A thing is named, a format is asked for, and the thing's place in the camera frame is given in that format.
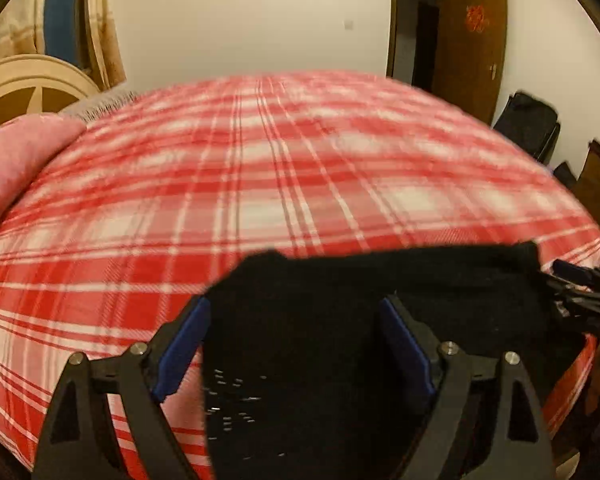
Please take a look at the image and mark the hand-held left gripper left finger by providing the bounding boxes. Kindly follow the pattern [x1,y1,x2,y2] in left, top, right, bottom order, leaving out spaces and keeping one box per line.
[30,296,212,480]

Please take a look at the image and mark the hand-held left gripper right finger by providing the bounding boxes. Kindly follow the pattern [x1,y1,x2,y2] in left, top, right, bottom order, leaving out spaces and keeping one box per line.
[379,294,558,480]

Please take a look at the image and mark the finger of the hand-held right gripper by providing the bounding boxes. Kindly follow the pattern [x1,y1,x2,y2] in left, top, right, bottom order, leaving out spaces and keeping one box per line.
[547,285,600,333]
[550,259,600,293]

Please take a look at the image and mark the black pants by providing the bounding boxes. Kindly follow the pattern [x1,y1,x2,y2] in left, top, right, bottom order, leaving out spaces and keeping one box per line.
[200,241,588,480]

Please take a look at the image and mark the brown wooden cabinet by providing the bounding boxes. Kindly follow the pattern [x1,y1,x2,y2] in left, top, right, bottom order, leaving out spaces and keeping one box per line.
[572,140,600,229]

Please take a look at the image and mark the small black bag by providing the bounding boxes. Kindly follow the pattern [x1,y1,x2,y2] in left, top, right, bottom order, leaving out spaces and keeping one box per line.
[552,161,579,189]

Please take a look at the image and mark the black suitcase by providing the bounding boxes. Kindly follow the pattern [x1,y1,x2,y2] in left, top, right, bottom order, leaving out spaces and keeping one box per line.
[492,91,562,163]

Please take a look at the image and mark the red plaid bed sheet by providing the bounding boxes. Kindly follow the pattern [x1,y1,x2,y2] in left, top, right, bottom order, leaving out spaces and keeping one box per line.
[0,71,600,480]

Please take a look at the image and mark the brown wooden door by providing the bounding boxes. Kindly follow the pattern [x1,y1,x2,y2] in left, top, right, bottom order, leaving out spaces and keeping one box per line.
[432,0,509,126]

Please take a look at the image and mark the pink pillow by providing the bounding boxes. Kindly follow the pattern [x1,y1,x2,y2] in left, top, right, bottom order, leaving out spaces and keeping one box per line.
[0,112,88,244]

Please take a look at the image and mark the red door decoration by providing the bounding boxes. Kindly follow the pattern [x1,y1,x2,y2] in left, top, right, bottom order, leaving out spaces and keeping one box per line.
[466,4,489,34]

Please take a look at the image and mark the beige wooden headboard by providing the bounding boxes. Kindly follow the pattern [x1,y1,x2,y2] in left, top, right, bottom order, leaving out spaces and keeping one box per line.
[0,52,102,137]

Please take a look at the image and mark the dark wooden door frame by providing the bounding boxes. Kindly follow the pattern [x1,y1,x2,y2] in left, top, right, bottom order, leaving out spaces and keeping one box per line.
[386,0,462,94]

